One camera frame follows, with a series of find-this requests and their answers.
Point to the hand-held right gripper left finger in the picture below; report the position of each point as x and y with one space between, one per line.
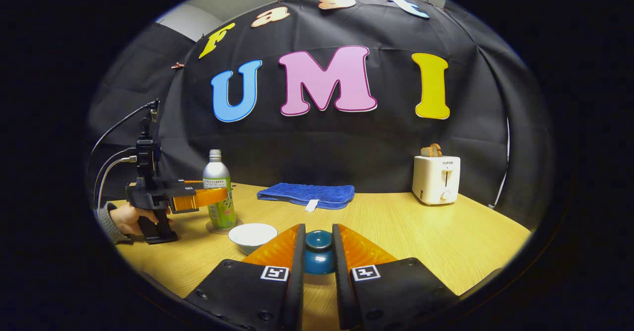
295 281

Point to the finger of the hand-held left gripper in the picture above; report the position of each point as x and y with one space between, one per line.
198 199
188 186

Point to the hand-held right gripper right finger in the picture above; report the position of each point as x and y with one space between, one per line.
342 281

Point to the silver green label water bottle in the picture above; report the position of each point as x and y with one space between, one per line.
218 172

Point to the teal teacup lid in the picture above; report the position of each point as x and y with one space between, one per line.
318 254

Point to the round brown coaster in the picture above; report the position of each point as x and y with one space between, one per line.
225 230

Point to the teal teacup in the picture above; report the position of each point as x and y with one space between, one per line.
252 237

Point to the blue folded towel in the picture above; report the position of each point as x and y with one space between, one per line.
307 193

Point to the white toaster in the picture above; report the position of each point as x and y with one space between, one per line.
436 180

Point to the toasted bread slice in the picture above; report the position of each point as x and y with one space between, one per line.
432 150

